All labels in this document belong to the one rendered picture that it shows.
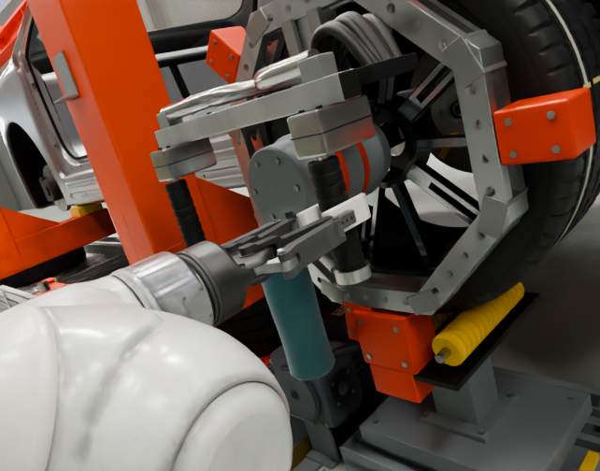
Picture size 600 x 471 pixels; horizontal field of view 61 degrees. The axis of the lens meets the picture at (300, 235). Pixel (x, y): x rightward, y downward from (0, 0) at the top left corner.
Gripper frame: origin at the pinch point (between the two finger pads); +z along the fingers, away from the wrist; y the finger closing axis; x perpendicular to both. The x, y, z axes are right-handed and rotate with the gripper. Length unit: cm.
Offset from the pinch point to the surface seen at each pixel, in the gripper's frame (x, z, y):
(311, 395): -49, 20, -42
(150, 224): -3, 6, -60
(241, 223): -11, 29, -62
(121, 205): 3, 5, -68
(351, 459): -68, 23, -39
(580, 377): -83, 92, -13
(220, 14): 159, 460, -586
